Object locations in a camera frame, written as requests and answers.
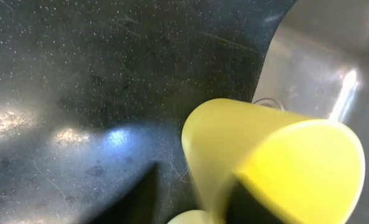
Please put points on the steel sink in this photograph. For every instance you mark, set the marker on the steel sink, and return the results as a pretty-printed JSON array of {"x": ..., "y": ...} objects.
[{"x": 311, "y": 62}]

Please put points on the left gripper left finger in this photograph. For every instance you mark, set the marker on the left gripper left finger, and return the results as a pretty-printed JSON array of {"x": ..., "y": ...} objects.
[{"x": 140, "y": 199}]

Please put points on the yellow cup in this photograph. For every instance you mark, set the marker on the yellow cup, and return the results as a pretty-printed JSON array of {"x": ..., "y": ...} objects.
[{"x": 234, "y": 133}]

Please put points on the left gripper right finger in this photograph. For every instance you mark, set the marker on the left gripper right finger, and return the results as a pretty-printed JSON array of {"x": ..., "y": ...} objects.
[{"x": 246, "y": 208}]

